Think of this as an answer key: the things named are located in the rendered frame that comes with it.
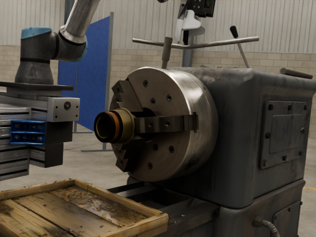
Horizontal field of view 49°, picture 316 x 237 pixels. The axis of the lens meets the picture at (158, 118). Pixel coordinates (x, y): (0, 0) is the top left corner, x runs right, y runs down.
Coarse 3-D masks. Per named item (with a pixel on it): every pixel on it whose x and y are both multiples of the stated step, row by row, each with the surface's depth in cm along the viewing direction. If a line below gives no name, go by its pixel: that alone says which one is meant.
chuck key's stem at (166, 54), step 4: (168, 40) 93; (172, 40) 94; (164, 44) 94; (168, 44) 93; (164, 48) 94; (168, 48) 93; (164, 52) 94; (168, 52) 94; (164, 56) 94; (168, 56) 94; (164, 60) 94; (168, 60) 94; (164, 64) 95; (164, 68) 95
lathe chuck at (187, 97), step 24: (144, 72) 94; (168, 72) 90; (144, 96) 94; (168, 96) 89; (192, 96) 87; (144, 144) 95; (168, 144) 89; (192, 144) 86; (144, 168) 95; (168, 168) 89; (192, 168) 94
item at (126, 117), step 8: (104, 112) 83; (112, 112) 85; (120, 112) 85; (128, 112) 86; (96, 120) 85; (104, 120) 87; (112, 120) 82; (120, 120) 84; (128, 120) 85; (96, 128) 86; (104, 128) 87; (112, 128) 81; (120, 128) 83; (128, 128) 84; (96, 136) 85; (104, 136) 85; (112, 136) 82; (120, 136) 84; (128, 136) 85
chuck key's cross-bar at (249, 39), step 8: (136, 40) 95; (144, 40) 95; (152, 40) 95; (224, 40) 91; (232, 40) 90; (240, 40) 90; (248, 40) 89; (256, 40) 89; (176, 48) 94; (184, 48) 93; (192, 48) 93
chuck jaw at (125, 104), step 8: (120, 80) 96; (128, 80) 99; (112, 88) 97; (120, 88) 95; (128, 88) 96; (120, 96) 92; (128, 96) 94; (136, 96) 96; (120, 104) 90; (128, 104) 92; (136, 104) 94; (136, 112) 93; (144, 112) 96
